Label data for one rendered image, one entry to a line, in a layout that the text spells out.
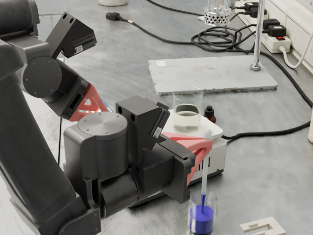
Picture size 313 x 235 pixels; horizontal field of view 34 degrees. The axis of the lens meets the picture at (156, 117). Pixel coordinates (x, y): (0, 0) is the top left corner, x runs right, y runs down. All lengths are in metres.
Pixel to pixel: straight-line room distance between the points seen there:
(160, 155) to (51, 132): 0.48
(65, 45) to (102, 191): 0.26
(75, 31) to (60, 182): 0.30
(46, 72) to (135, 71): 0.67
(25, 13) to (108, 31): 0.90
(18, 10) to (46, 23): 2.63
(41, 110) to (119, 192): 0.58
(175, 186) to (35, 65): 0.24
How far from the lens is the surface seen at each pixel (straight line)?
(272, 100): 1.23
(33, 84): 0.70
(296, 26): 1.49
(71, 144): 0.58
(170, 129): 0.91
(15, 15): 0.75
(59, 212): 0.58
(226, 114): 1.15
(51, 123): 1.13
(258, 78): 1.32
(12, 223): 0.87
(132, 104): 0.62
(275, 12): 1.65
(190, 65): 1.36
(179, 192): 0.68
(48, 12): 3.36
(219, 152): 0.92
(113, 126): 0.59
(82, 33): 0.80
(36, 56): 0.70
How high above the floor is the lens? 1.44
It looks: 29 degrees down
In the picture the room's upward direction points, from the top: straight up
